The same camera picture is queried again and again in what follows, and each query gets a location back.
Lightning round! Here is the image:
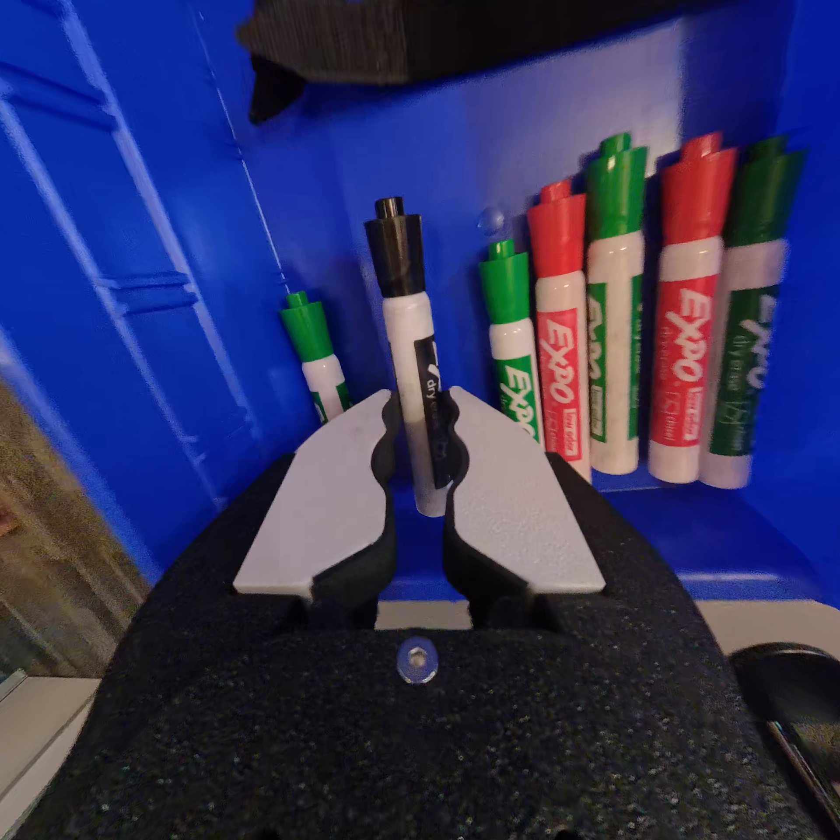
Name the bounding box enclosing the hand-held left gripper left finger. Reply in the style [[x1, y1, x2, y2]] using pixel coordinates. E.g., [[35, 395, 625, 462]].
[[234, 390, 399, 618]]

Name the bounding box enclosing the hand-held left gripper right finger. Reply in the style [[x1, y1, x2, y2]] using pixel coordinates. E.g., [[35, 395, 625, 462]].
[[443, 385, 607, 618]]

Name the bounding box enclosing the black dry erase marker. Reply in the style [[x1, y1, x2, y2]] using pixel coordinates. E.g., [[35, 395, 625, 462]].
[[365, 197, 460, 517]]

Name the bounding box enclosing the blue plastic bin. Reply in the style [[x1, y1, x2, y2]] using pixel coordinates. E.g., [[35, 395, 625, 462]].
[[0, 0, 840, 605]]

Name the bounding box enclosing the wide black velcro strap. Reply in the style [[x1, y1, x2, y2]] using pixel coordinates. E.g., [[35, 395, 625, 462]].
[[237, 0, 736, 126]]

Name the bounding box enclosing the green dry erase marker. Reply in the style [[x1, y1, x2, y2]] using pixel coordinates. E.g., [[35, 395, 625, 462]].
[[700, 136, 805, 490], [584, 133, 649, 476], [477, 239, 546, 447], [280, 292, 353, 424]]

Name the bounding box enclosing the red dry erase marker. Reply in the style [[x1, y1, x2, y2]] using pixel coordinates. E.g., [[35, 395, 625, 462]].
[[528, 180, 594, 484], [649, 132, 739, 484]]

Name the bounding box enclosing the black rounded object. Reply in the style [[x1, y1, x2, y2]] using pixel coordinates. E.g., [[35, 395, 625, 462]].
[[731, 644, 840, 830]]

